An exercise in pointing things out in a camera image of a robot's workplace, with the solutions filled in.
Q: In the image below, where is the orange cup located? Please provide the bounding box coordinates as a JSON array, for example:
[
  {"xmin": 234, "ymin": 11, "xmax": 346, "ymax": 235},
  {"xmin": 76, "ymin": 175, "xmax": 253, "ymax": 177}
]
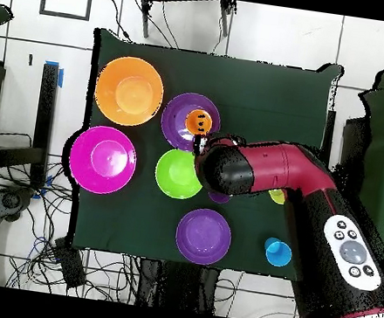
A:
[{"xmin": 183, "ymin": 107, "xmax": 216, "ymax": 139}]

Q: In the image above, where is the purple bowl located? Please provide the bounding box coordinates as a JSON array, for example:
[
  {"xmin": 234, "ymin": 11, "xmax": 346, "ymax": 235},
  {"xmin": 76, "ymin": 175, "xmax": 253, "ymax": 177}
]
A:
[
  {"xmin": 156, "ymin": 88, "xmax": 225, "ymax": 156},
  {"xmin": 172, "ymin": 204, "xmax": 236, "ymax": 269}
]

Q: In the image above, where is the green bowl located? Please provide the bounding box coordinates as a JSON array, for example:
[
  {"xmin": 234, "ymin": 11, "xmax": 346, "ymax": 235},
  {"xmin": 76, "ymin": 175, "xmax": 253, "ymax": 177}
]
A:
[{"xmin": 152, "ymin": 146, "xmax": 209, "ymax": 203}]

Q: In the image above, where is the purple cup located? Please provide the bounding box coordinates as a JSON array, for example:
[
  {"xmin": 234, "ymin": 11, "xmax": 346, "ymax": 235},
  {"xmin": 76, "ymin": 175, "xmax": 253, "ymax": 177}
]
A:
[{"xmin": 206, "ymin": 190, "xmax": 233, "ymax": 206}]

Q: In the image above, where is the dark green table cloth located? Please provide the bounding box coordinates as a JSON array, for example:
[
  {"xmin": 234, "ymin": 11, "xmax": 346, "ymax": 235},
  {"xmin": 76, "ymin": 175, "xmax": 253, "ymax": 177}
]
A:
[{"xmin": 63, "ymin": 26, "xmax": 346, "ymax": 285}]

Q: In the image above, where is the orange bowl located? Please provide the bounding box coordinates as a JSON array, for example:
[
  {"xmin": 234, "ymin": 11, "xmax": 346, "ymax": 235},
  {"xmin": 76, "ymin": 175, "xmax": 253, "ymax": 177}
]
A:
[{"xmin": 90, "ymin": 52, "xmax": 168, "ymax": 131}]

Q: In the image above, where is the yellow cup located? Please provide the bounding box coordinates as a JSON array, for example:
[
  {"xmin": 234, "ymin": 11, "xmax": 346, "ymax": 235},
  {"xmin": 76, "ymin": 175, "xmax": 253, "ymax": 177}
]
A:
[{"xmin": 266, "ymin": 187, "xmax": 288, "ymax": 205}]

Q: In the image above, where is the pink bowl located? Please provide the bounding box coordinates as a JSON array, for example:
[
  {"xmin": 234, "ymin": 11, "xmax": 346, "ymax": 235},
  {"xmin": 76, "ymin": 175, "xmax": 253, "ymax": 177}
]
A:
[{"xmin": 65, "ymin": 121, "xmax": 142, "ymax": 200}]

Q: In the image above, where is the blue cup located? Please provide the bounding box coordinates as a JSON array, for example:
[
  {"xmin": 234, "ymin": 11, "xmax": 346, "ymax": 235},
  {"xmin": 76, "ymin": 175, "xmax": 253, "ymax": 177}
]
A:
[{"xmin": 261, "ymin": 236, "xmax": 295, "ymax": 270}]

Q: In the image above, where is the blue tape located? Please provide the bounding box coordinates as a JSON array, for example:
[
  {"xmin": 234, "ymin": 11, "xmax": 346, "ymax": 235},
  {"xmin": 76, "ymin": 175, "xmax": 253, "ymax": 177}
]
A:
[{"xmin": 42, "ymin": 60, "xmax": 66, "ymax": 89}]

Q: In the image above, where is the black power adapter box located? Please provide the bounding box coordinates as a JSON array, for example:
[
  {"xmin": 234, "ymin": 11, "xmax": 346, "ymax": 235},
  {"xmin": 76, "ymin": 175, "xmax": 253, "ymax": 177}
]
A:
[{"xmin": 47, "ymin": 235, "xmax": 93, "ymax": 292}]

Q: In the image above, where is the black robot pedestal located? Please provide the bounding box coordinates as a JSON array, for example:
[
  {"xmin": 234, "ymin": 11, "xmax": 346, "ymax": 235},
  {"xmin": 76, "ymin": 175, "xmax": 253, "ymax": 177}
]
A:
[{"xmin": 134, "ymin": 256, "xmax": 222, "ymax": 316}]

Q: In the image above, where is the black table frame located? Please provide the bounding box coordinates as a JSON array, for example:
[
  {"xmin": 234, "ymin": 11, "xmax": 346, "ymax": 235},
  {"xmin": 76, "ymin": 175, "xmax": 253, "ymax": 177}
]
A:
[{"xmin": 0, "ymin": 55, "xmax": 62, "ymax": 190}]

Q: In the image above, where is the floor cable bundle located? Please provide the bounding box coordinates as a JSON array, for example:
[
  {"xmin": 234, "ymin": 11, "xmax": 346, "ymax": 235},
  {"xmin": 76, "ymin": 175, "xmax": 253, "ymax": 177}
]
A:
[{"xmin": 0, "ymin": 152, "xmax": 155, "ymax": 306}]

